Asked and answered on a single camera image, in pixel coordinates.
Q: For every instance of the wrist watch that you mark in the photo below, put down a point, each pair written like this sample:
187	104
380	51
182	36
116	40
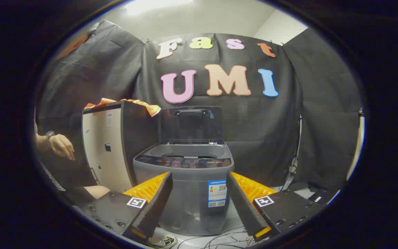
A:
49	134

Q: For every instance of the beige and black cabinet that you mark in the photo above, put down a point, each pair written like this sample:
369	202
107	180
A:
105	155

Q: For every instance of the person's shoe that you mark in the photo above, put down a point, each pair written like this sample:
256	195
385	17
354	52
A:
164	241

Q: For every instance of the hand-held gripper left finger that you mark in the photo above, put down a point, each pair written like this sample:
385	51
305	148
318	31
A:
155	207

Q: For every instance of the grey washing machine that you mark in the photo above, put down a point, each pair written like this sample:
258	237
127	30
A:
185	193

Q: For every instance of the orange shirt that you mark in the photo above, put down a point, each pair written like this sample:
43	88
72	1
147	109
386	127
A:
150	108

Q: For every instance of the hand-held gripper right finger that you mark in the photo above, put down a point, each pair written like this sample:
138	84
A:
242	207

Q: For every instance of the black backdrop cloth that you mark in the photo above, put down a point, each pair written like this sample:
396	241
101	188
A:
254	121

